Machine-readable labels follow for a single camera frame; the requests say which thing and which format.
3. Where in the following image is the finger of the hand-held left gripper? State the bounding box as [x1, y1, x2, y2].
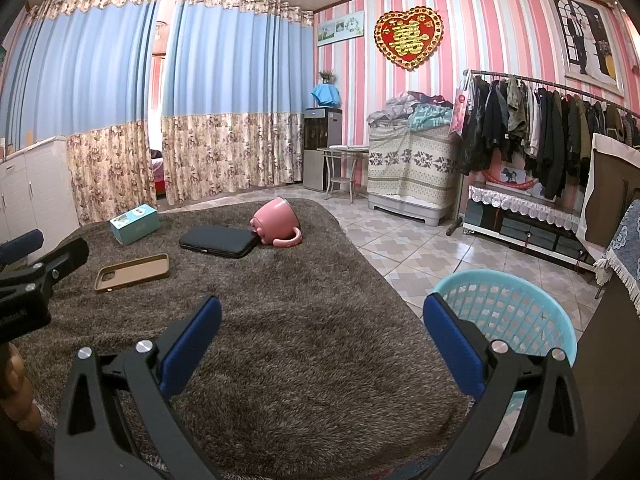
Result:
[0, 229, 45, 267]
[0, 236, 91, 306]

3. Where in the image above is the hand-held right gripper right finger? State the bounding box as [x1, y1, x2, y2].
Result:
[422, 292, 588, 480]

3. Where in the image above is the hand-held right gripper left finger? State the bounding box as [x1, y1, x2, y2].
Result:
[52, 295, 226, 480]

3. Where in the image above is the light blue plastic basket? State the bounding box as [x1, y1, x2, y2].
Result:
[432, 269, 579, 423]

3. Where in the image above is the person's left hand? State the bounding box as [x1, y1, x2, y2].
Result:
[0, 342, 43, 433]

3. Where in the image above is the white cabinet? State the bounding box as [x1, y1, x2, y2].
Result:
[0, 135, 81, 261]

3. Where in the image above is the teal cardboard box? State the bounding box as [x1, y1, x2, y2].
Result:
[109, 203, 161, 246]

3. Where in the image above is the black flat case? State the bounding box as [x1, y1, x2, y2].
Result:
[178, 226, 261, 260]

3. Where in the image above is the pink pig toy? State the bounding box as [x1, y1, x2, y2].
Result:
[250, 198, 302, 250]

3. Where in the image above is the low shelf with lace cloth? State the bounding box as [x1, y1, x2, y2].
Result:
[462, 182, 601, 271]

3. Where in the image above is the patterned cloth covered cabinet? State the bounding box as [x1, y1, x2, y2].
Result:
[367, 122, 463, 227]

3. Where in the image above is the wide blue floral curtain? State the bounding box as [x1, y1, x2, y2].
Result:
[0, 0, 163, 223]

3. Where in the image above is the blue patterned fringed cloth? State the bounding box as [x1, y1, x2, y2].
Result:
[594, 200, 640, 313]

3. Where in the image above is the cream framed brown panel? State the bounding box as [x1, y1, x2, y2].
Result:
[575, 132, 640, 248]

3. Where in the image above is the grey water dispenser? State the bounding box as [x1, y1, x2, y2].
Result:
[303, 107, 344, 192]

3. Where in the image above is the small round side table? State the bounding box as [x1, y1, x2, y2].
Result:
[318, 145, 371, 204]

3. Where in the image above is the pile of clothes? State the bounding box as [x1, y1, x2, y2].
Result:
[367, 90, 456, 129]

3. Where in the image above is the pink hanging bag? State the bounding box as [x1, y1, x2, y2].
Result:
[448, 87, 471, 136]

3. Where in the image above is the row of hanging clothes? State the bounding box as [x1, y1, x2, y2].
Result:
[457, 75, 640, 201]

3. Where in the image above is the narrow blue floral curtain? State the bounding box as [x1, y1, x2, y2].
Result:
[161, 0, 317, 206]

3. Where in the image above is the metal clothes rack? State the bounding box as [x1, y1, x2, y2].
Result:
[446, 69, 640, 236]

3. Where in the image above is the blue cloth cover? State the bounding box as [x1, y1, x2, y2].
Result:
[311, 84, 341, 107]

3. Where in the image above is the red heart wall decoration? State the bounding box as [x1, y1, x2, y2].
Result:
[375, 6, 445, 72]

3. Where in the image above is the wall poster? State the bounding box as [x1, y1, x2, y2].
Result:
[550, 0, 626, 98]

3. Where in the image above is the landscape wall picture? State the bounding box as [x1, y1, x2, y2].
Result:
[316, 10, 365, 48]

